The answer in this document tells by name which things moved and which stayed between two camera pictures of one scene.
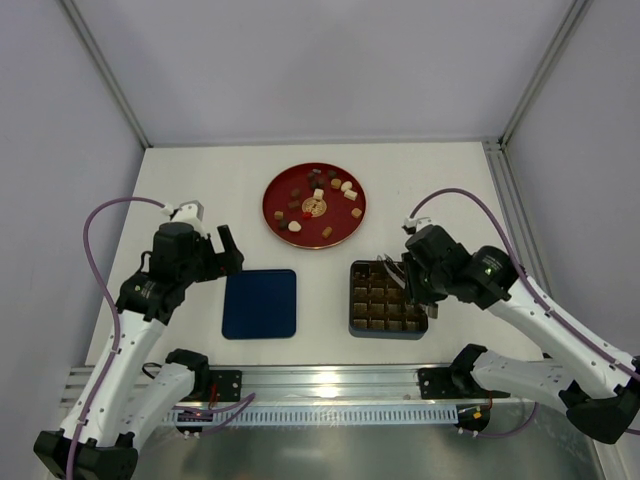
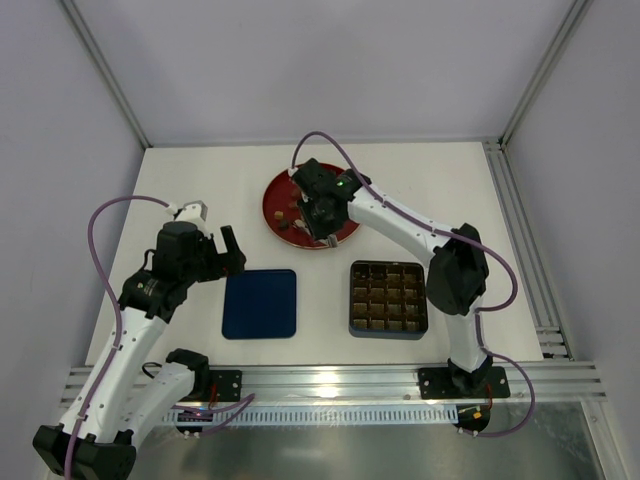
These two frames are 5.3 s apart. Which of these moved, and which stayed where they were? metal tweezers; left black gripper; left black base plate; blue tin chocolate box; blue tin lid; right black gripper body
Moved: right black gripper body; metal tweezers
Stayed: left black base plate; blue tin lid; blue tin chocolate box; left black gripper
